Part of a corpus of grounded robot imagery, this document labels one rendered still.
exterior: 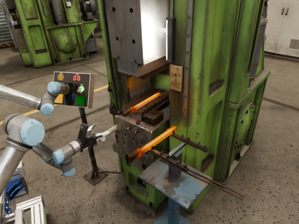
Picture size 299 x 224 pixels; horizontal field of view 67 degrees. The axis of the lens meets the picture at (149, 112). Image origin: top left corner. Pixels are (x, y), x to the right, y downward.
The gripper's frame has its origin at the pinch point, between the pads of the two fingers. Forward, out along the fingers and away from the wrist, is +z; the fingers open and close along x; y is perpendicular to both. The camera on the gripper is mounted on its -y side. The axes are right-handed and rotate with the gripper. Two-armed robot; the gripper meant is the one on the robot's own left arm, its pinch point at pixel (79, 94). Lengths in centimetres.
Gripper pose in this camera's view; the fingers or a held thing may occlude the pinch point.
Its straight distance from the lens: 192.4
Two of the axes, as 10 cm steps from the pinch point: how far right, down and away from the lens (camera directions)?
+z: 2.3, 0.0, 9.7
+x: -9.7, -0.9, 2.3
